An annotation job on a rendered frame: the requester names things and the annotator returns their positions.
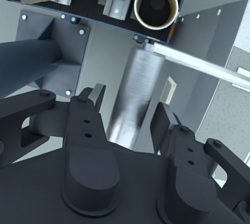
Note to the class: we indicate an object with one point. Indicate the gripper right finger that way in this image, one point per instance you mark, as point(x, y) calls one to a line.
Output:
point(186, 147)

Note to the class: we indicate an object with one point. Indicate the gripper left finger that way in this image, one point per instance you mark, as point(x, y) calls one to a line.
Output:
point(84, 119)

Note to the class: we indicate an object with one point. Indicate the white pleated filter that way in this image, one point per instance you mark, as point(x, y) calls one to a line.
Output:
point(169, 91)

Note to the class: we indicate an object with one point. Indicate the blue cart tray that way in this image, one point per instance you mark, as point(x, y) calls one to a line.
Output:
point(88, 7)

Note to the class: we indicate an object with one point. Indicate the silver metal cylinder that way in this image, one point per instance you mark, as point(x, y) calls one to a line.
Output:
point(135, 92)

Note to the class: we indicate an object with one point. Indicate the grey sheet metal plate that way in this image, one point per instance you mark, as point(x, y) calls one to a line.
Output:
point(208, 37)

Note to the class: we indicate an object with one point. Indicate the white paper cup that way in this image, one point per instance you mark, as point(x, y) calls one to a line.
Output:
point(156, 6)

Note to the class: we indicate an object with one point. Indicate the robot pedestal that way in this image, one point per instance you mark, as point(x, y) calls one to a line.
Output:
point(27, 64)

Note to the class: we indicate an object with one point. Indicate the silver metal rail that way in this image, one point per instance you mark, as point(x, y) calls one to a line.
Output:
point(202, 66)

